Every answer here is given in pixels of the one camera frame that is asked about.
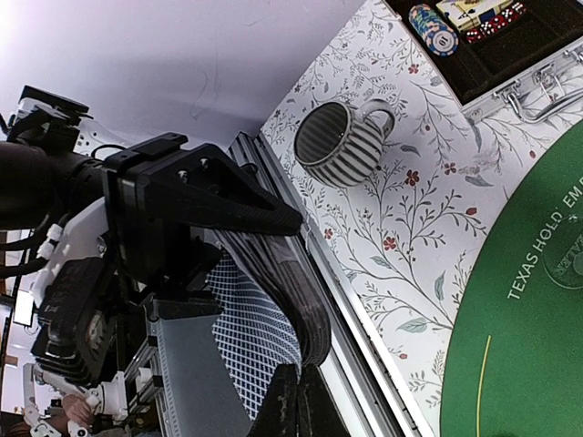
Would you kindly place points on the person in grey clothes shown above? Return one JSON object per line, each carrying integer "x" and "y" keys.
{"x": 75, "y": 409}

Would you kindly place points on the poker chips front row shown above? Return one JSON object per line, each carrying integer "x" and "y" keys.
{"x": 440, "y": 39}

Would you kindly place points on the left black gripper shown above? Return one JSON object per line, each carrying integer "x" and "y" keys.
{"x": 155, "y": 192}

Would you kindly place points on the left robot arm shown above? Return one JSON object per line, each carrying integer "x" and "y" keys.
{"x": 138, "y": 215}

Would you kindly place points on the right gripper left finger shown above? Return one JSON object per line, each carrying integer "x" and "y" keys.
{"x": 277, "y": 416}

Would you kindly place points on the striped ceramic mug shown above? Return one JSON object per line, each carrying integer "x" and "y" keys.
{"x": 340, "y": 145}

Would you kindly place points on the red and black dice row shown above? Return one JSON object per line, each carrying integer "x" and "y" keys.
{"x": 496, "y": 23}

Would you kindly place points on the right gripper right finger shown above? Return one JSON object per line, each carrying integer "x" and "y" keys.
{"x": 317, "y": 414}

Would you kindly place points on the round green poker mat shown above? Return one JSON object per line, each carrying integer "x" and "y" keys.
{"x": 514, "y": 362}

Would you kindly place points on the blue playing card deck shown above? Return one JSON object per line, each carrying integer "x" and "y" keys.
{"x": 272, "y": 313}

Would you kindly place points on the card deck in case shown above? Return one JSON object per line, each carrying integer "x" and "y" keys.
{"x": 465, "y": 15}

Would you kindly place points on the aluminium poker chip case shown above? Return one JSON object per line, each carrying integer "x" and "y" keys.
{"x": 536, "y": 49}

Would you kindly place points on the clear acrylic dealer button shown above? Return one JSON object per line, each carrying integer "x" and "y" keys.
{"x": 562, "y": 256}

